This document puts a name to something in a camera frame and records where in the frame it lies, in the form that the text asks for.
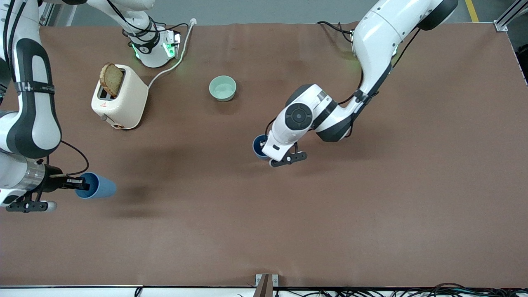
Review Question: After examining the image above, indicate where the blue plastic cup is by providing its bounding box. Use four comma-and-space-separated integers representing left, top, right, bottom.
75, 172, 117, 200
252, 134, 271, 160

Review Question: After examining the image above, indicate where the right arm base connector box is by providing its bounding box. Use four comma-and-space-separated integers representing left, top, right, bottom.
163, 30, 182, 59

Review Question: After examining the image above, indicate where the cream white toaster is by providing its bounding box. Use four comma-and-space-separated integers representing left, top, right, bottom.
91, 64, 149, 130

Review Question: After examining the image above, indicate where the brown bread slice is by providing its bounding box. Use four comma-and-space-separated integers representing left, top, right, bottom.
99, 63, 124, 98

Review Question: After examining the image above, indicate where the green bowl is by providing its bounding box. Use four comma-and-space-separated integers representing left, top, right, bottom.
209, 75, 237, 102

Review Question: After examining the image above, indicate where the brown table cover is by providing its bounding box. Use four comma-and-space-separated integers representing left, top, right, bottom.
0, 23, 528, 288

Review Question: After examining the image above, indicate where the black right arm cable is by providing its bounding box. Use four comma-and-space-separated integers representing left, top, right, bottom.
45, 140, 90, 177

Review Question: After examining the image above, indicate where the aluminium frame profile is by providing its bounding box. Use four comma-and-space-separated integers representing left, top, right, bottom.
39, 0, 58, 27
494, 0, 528, 33

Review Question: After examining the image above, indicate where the black right base cable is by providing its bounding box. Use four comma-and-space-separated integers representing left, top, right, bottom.
107, 0, 188, 42

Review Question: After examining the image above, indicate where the black base cable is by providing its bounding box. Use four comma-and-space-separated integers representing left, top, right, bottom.
107, 0, 188, 42
317, 21, 356, 44

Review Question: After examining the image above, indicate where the white toaster power cable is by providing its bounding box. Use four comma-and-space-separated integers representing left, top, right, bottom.
147, 18, 197, 89

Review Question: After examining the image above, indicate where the grey metal bracket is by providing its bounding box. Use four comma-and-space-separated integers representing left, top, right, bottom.
255, 274, 279, 297

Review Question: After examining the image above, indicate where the black left base cable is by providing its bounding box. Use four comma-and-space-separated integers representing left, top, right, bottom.
317, 21, 356, 44

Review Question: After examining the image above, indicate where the black cable bundle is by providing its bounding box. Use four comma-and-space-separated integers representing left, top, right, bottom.
274, 283, 528, 297

